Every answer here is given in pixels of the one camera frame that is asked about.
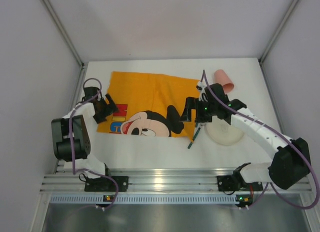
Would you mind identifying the green handled spoon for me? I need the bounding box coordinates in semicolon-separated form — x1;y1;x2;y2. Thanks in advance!
187;123;202;149

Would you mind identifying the cream round plate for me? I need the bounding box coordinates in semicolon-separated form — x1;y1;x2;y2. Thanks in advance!
205;117;245;146

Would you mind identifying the pink plastic cup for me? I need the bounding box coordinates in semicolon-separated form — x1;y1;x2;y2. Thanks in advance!
213;69;235;94

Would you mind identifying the orange cartoon cloth placemat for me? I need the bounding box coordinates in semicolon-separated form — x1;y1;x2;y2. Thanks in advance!
97;71;199;139

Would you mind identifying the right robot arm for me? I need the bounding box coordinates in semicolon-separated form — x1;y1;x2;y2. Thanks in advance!
180;82;311;190

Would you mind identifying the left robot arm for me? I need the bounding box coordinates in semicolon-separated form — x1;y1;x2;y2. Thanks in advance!
51;87;118;179

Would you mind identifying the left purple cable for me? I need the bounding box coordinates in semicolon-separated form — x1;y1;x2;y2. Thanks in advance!
68;78;120;212

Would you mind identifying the purple cable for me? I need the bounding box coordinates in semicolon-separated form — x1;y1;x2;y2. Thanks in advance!
201;70;320;210
68;78;120;212

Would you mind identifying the left aluminium frame post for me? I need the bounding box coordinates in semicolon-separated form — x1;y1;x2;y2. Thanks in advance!
37;0;86;67

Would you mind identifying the aluminium frame post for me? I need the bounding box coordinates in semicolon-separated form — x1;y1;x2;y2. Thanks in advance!
258;0;307;64
37;0;86;67

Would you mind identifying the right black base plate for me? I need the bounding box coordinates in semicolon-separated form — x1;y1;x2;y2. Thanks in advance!
216;175;264;194

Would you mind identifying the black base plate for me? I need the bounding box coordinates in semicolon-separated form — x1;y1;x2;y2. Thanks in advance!
80;176;129;192
216;175;264;194

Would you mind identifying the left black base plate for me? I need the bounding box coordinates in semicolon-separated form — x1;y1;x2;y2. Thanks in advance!
80;176;129;192

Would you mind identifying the aluminium mounting rail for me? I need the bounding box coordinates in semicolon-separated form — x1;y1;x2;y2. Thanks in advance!
39;167;312;193

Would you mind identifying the perforated cable duct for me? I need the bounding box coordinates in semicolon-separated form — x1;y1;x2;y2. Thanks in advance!
50;194;252;206

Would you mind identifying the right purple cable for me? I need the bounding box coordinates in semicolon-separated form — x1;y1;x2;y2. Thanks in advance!
201;70;320;210

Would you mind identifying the right aluminium frame post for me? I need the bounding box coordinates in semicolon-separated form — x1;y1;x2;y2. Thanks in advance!
258;0;307;64

